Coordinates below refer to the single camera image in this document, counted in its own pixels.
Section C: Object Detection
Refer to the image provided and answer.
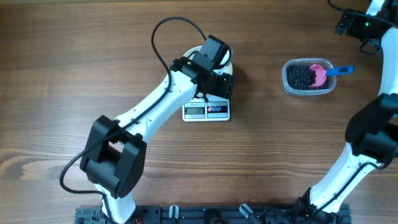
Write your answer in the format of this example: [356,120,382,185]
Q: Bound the pink scoop blue handle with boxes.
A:
[309,64,355,87]

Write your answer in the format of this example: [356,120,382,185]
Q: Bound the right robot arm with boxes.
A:
[292,0,397,223]

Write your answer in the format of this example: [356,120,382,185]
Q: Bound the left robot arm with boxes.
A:
[80,35,234,223]

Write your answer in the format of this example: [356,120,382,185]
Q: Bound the white bowl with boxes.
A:
[170,46,233,93]

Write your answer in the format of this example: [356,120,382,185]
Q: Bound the white digital kitchen scale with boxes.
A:
[180,83,231,122]

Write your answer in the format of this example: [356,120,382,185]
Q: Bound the clear plastic container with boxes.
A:
[282,58,336,96]

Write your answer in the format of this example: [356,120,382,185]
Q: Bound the black beans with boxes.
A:
[286,65,329,90]

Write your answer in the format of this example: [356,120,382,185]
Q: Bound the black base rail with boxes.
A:
[74,204,352,224]

